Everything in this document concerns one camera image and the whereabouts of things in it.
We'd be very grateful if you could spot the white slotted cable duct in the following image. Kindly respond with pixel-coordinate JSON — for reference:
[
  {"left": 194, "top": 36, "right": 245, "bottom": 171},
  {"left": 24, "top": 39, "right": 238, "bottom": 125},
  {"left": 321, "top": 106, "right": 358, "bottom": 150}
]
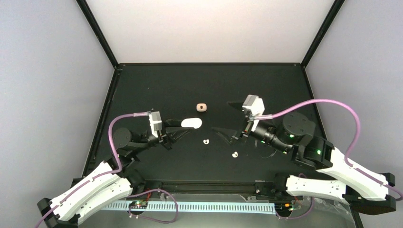
[{"left": 103, "top": 200, "right": 276, "bottom": 215}]

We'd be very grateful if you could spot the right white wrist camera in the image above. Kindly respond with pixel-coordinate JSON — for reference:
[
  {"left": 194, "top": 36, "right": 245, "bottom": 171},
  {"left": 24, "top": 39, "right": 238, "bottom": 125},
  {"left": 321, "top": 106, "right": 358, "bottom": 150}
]
[{"left": 241, "top": 95, "right": 265, "bottom": 133}]

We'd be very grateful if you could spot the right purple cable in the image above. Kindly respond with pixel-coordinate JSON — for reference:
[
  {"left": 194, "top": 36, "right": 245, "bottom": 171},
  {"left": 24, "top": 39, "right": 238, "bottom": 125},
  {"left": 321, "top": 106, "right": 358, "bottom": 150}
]
[{"left": 250, "top": 99, "right": 403, "bottom": 202}]

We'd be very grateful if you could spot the black frame post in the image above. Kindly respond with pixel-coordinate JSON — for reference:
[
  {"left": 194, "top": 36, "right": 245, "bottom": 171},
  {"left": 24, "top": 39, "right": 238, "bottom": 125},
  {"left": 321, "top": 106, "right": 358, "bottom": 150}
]
[
  {"left": 76, "top": 0, "right": 119, "bottom": 68},
  {"left": 301, "top": 0, "right": 345, "bottom": 69}
]

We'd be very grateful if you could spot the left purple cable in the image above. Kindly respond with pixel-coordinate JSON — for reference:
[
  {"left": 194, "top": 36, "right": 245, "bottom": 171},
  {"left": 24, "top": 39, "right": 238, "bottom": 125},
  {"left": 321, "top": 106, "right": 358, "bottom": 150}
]
[{"left": 34, "top": 112, "right": 152, "bottom": 228}]

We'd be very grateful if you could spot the white square charging case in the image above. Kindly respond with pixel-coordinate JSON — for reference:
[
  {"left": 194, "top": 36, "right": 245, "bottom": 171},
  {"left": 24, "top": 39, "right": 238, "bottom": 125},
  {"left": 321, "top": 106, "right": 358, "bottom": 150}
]
[{"left": 196, "top": 103, "right": 207, "bottom": 112}]

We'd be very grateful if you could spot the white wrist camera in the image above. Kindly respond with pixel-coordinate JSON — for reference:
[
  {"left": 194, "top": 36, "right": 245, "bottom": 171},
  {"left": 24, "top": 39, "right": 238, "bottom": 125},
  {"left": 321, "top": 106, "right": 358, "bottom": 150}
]
[
  {"left": 149, "top": 111, "right": 163, "bottom": 138},
  {"left": 241, "top": 95, "right": 265, "bottom": 133}
]

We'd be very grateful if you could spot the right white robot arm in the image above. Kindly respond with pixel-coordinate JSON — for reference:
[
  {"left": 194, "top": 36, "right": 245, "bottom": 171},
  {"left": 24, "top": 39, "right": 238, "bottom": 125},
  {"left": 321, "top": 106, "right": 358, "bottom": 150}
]
[{"left": 214, "top": 95, "right": 397, "bottom": 215}]

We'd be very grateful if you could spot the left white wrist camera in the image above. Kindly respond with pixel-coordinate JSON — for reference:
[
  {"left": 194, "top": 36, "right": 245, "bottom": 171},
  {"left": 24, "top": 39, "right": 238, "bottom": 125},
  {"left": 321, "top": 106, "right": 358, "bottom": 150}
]
[{"left": 149, "top": 111, "right": 163, "bottom": 138}]

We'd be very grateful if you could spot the black right frame post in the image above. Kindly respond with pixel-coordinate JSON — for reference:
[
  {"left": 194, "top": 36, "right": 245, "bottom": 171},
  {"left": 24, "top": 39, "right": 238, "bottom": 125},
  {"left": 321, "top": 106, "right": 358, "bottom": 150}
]
[{"left": 301, "top": 0, "right": 345, "bottom": 69}]

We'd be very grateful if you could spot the purple looped cable front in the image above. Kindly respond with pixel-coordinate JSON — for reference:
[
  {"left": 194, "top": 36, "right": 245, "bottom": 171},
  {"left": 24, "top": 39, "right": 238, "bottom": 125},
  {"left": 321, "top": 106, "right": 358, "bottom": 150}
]
[{"left": 127, "top": 188, "right": 180, "bottom": 224}]

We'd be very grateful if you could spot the circuit board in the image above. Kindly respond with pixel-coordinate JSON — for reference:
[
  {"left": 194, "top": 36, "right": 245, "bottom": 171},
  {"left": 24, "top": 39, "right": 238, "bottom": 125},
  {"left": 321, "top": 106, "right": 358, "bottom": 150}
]
[
  {"left": 275, "top": 203, "right": 301, "bottom": 211},
  {"left": 129, "top": 200, "right": 148, "bottom": 210}
]

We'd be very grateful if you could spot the right circuit board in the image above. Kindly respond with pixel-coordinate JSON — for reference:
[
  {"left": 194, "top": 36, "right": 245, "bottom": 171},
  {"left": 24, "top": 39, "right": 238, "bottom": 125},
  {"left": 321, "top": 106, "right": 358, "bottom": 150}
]
[{"left": 275, "top": 203, "right": 301, "bottom": 211}]

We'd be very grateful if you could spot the white oval case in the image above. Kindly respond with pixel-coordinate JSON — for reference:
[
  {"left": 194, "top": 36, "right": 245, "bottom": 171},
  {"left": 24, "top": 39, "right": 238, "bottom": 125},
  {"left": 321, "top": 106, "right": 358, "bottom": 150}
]
[{"left": 181, "top": 118, "right": 202, "bottom": 129}]

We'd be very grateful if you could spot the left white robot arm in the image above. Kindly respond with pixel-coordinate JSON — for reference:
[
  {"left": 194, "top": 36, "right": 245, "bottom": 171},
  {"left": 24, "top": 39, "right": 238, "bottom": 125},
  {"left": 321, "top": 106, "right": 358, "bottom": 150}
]
[{"left": 36, "top": 112, "right": 202, "bottom": 228}]

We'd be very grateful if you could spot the left circuit board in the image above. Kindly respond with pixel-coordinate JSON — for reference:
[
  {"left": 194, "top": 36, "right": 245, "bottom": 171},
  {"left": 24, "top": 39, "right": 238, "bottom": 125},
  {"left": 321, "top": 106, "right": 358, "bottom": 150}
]
[{"left": 129, "top": 200, "right": 148, "bottom": 210}]

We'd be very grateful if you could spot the black front rail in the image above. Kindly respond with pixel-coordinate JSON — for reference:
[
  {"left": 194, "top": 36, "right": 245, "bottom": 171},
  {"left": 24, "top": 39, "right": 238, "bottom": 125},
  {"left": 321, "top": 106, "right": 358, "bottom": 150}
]
[{"left": 133, "top": 178, "right": 286, "bottom": 194}]

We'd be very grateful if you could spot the black left frame post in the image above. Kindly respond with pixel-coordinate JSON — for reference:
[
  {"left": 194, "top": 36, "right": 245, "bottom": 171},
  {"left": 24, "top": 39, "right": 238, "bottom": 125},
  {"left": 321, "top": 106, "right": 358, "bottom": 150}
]
[{"left": 76, "top": 0, "right": 119, "bottom": 68}]

